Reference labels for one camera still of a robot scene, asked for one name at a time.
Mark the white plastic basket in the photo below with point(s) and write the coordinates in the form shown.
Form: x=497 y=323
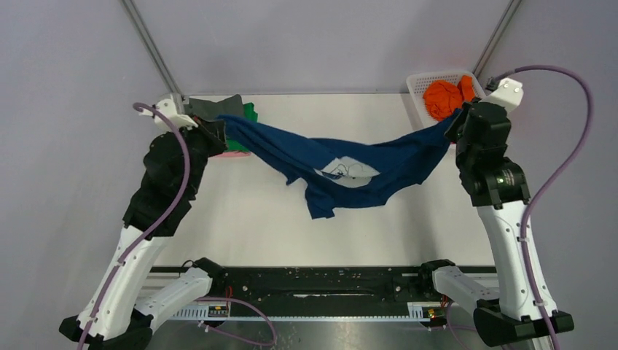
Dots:
x=418 y=83

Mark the white slotted cable duct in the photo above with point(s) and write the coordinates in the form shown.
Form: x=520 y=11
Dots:
x=382 y=312

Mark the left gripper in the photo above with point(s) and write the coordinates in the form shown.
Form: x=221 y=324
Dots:
x=214 y=132

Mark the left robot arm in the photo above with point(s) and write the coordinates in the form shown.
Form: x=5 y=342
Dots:
x=116 y=317

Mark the blue t-shirt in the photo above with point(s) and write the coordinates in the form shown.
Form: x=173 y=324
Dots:
x=340 y=173

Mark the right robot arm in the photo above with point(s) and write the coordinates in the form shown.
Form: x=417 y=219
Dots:
x=522 y=307

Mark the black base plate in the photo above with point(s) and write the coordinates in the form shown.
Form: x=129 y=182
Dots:
x=335 y=286

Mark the orange t-shirt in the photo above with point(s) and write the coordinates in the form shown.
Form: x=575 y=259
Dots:
x=442 y=98

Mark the pink folded t-shirt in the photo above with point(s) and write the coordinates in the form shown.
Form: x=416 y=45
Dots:
x=234 y=154

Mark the grey folded t-shirt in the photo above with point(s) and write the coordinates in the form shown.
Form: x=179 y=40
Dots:
x=210 y=110

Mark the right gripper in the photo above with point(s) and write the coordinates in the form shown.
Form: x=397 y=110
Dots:
x=452 y=133

